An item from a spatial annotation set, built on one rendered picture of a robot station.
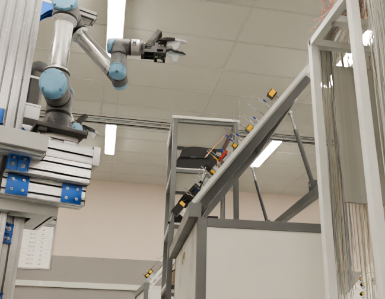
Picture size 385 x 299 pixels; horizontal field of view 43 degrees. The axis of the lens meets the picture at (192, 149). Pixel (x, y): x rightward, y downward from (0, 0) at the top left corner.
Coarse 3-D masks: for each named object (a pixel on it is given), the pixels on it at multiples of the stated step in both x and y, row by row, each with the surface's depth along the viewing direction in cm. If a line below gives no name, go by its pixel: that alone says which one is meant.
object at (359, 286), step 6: (372, 270) 814; (360, 276) 812; (372, 276) 791; (360, 282) 809; (354, 288) 820; (360, 288) 796; (348, 294) 823; (354, 294) 799; (360, 294) 752; (366, 294) 755
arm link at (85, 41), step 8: (80, 24) 238; (72, 32) 237; (80, 32) 237; (72, 40) 239; (80, 40) 236; (88, 40) 236; (88, 48) 235; (96, 48) 234; (96, 56) 233; (104, 56) 233; (96, 64) 236; (104, 64) 232; (104, 72) 233; (112, 80) 231; (120, 88) 235
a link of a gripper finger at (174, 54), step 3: (168, 51) 229; (171, 51) 229; (174, 51) 231; (177, 51) 231; (168, 54) 229; (171, 54) 230; (174, 54) 231; (177, 54) 231; (180, 54) 231; (183, 54) 231; (171, 57) 229; (174, 57) 230; (177, 57) 231; (174, 60) 229
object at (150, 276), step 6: (150, 270) 550; (150, 276) 551; (156, 276) 521; (144, 282) 517; (150, 282) 518; (138, 288) 579; (144, 288) 515; (138, 294) 585; (144, 294) 512; (150, 294) 518; (156, 294) 519
